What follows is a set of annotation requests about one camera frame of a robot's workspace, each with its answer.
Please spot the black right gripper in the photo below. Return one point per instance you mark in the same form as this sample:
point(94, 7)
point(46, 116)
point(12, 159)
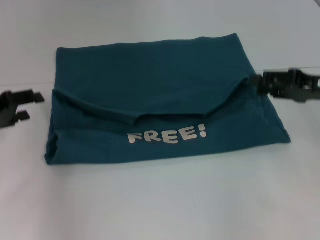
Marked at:
point(292, 85)

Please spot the teal t-shirt with FREE print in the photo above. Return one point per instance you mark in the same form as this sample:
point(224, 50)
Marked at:
point(150, 75)

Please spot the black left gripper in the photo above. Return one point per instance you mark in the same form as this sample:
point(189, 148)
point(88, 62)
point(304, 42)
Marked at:
point(8, 110)

